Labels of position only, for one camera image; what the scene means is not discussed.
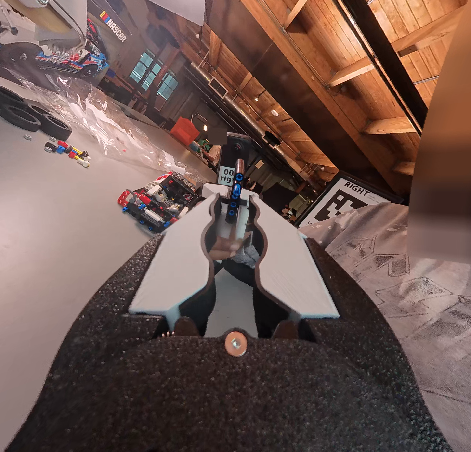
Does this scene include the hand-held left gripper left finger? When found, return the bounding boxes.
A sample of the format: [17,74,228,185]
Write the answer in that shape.
[128,193,222,329]

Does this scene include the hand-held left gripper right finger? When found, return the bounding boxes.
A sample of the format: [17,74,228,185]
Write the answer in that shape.
[249,194,340,320]

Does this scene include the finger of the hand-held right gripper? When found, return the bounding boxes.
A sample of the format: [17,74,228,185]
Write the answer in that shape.
[202,183,236,239]
[236,193,255,240]

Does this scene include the black beam with blue pins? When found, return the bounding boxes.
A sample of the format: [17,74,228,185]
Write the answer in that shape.
[225,159,246,224]

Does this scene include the brick toy car chassis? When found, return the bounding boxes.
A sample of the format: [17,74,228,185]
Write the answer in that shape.
[117,172,201,233]

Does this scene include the person's right forearm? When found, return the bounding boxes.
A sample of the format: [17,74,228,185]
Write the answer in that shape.
[232,239,262,269]

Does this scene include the grey desk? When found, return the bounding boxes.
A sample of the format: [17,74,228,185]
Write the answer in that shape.
[0,75,221,445]

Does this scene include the person's right hand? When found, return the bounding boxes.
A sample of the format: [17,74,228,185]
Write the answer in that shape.
[209,235,240,261]

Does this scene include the orange plastic bin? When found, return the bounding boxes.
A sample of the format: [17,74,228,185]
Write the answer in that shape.
[170,116,199,145]

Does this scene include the white vent grille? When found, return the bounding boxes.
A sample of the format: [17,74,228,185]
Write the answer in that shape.
[208,77,229,99]

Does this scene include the framed black white marker sign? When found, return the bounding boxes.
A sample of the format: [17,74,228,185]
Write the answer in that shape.
[294,170,409,228]

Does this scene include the paned window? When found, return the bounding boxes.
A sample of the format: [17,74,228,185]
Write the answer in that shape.
[129,49,179,99]

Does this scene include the person's bleached grey sweatshirt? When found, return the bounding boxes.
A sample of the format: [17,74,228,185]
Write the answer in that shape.
[298,202,471,452]

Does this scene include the crumpled clear plastic bags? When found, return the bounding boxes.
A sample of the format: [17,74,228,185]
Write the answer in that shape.
[11,73,214,182]

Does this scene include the pile of assorted small bricks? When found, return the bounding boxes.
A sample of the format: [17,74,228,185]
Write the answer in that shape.
[44,137,91,169]

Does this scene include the studio softbox light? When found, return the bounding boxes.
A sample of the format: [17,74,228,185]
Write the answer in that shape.
[110,0,221,27]

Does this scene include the toy car set box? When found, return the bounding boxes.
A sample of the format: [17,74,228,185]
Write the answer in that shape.
[0,3,138,90]

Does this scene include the metal ventilation duct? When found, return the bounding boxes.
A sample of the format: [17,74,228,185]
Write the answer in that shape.
[186,62,332,173]

